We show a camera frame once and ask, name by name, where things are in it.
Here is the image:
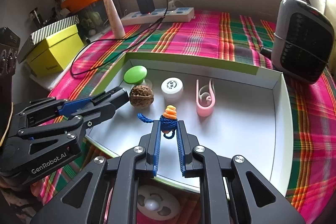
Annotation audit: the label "green striped box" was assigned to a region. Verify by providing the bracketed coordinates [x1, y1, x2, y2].
[17, 15, 80, 64]

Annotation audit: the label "green and white cardboard box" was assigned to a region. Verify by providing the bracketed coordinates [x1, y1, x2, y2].
[85, 52, 293, 194]

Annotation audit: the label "grey space heater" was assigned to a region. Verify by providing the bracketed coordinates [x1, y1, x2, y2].
[270, 0, 335, 85]

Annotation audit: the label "yellow box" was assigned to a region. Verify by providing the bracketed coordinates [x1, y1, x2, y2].
[26, 25, 84, 77]

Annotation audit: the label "green mushroom-shaped cap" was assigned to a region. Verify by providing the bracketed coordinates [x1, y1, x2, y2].
[124, 65, 153, 88]

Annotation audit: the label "brown walnut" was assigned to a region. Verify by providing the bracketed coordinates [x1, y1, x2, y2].
[129, 85, 154, 109]

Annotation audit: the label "blue cord with orange bead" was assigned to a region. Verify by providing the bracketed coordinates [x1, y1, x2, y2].
[137, 105, 179, 140]

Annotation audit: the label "black cable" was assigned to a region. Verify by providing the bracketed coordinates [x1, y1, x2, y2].
[70, 0, 168, 79]

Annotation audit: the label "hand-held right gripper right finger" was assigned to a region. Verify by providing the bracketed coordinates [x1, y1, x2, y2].
[176, 120, 306, 224]

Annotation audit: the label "small pink clip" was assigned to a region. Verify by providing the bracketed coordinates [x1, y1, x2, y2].
[196, 78, 217, 117]

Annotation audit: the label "white round panda device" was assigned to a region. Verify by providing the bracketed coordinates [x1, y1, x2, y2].
[137, 185, 181, 220]

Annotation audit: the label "cream tube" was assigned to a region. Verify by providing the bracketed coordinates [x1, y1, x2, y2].
[102, 0, 126, 39]

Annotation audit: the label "glass tank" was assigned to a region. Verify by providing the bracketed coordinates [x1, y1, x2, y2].
[77, 0, 116, 38]

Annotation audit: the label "dark device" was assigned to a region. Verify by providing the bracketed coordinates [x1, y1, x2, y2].
[0, 27, 21, 77]

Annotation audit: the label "white power strip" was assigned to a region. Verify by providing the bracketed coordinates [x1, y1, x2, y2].
[120, 7, 195, 26]

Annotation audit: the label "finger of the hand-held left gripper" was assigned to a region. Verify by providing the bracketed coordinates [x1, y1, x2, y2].
[16, 97, 97, 125]
[17, 105, 116, 155]

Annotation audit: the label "black charger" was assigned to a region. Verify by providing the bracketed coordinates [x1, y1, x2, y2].
[136, 0, 155, 14]

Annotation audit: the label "white round ribbed cap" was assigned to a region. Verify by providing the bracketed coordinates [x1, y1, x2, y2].
[161, 77, 184, 102]

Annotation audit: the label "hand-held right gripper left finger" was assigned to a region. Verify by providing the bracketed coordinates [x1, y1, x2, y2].
[30, 120, 161, 224]

